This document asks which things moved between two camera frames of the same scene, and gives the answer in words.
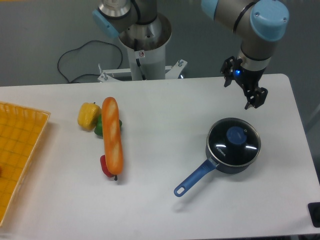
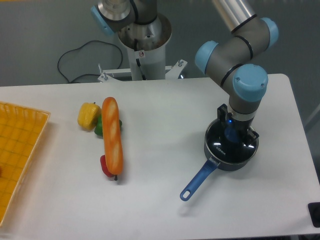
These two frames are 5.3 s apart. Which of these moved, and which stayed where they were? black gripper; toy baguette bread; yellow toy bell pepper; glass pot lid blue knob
Moved: black gripper
Stayed: yellow toy bell pepper; toy baguette bread; glass pot lid blue knob
